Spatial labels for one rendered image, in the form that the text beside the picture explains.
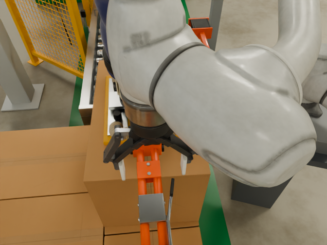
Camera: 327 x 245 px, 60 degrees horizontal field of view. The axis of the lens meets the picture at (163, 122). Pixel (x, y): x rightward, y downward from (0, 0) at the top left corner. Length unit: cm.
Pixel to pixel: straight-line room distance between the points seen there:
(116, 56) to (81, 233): 101
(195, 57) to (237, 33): 299
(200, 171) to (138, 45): 64
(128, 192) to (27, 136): 82
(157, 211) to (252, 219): 129
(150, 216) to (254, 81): 48
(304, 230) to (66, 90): 209
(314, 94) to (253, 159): 96
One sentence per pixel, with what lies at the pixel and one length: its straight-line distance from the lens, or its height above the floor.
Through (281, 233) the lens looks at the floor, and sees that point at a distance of 196.
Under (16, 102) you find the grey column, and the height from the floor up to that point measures 2.
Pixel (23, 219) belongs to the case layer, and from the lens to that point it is 141.
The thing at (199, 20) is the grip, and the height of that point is 110.
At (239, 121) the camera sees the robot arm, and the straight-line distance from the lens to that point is 27.
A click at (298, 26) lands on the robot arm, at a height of 153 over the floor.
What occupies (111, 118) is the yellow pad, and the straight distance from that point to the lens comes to 102.
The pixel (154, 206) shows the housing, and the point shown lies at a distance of 70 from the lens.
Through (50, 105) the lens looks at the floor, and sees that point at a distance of 256.
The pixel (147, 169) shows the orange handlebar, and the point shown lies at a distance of 75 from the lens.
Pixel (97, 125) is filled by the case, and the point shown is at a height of 94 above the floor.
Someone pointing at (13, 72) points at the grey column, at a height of 34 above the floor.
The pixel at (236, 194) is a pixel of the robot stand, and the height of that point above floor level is 8.
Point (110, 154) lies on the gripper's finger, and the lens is 57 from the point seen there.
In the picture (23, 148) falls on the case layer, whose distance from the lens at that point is 161.
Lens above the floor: 173
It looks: 50 degrees down
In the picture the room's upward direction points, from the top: straight up
